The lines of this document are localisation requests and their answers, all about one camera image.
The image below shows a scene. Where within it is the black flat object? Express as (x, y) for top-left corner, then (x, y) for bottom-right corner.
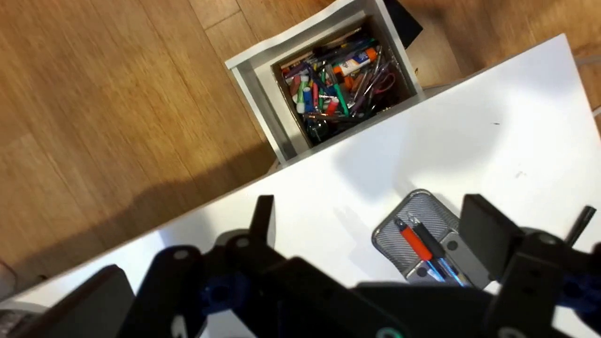
(383, 0), (424, 49)

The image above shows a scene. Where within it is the colourful pens pile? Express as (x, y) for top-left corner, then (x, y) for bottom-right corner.
(278, 33), (402, 144)

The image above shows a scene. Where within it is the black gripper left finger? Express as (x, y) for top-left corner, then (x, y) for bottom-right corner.
(250, 193), (278, 249)

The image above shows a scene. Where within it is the orange pen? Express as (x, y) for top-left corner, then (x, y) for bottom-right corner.
(392, 216), (439, 264)

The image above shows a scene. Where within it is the open white drawer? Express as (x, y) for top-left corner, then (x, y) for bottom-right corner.
(223, 0), (428, 167)

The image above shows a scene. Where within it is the grey mesh pen holder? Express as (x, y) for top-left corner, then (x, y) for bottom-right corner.
(370, 187), (496, 291)

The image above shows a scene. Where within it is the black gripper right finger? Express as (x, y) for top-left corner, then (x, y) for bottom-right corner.
(458, 193), (526, 281)

